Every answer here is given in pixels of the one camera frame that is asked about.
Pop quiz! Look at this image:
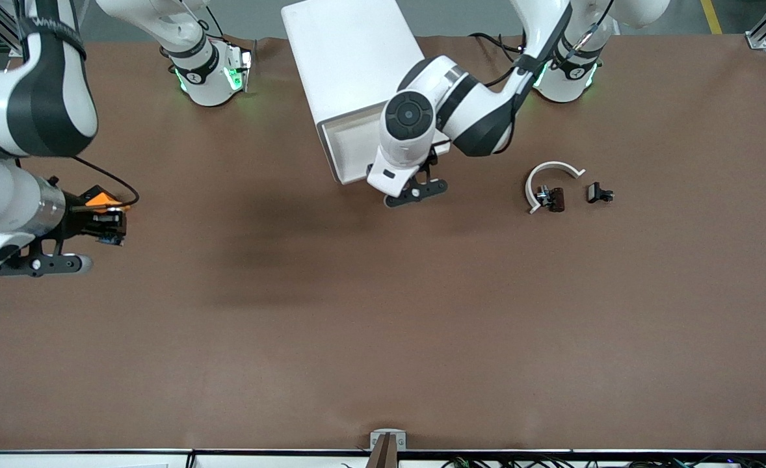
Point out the white table edge rail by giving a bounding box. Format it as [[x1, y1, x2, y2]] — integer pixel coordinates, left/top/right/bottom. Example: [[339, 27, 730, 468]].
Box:
[[0, 448, 766, 468]]

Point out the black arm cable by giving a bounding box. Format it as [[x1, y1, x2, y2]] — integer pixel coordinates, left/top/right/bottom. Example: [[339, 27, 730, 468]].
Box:
[[479, 0, 613, 88], [73, 154, 140, 210]]

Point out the white drawer cabinet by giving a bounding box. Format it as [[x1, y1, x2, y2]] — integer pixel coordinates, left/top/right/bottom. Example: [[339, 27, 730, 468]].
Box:
[[281, 0, 426, 186]]

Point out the dark brown small part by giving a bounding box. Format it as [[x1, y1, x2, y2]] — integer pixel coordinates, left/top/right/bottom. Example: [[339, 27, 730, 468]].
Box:
[[536, 186, 566, 214]]

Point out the grey metal camera bracket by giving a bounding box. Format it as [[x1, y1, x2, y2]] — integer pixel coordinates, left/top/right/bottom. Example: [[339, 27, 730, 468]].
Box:
[[365, 428, 408, 468]]

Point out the white curved pipe clamp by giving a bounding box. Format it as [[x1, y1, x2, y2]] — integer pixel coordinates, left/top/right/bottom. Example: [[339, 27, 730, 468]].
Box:
[[525, 161, 587, 215]]

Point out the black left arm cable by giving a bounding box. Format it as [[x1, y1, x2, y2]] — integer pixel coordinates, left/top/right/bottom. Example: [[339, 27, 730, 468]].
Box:
[[479, 0, 613, 88]]

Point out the orange button box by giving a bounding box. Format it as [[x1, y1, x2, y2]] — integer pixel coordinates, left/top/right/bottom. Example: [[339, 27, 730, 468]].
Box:
[[85, 185, 131, 214]]

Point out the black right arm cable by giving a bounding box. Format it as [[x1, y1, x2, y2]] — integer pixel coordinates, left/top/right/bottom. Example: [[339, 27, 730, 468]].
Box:
[[73, 154, 140, 210]]

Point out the black base cable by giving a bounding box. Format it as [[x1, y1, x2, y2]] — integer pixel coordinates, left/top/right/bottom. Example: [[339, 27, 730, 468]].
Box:
[[468, 32, 528, 56]]

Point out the white plastic drawer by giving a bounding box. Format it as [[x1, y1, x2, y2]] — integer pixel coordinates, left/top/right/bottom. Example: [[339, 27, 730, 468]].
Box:
[[320, 107, 453, 187]]

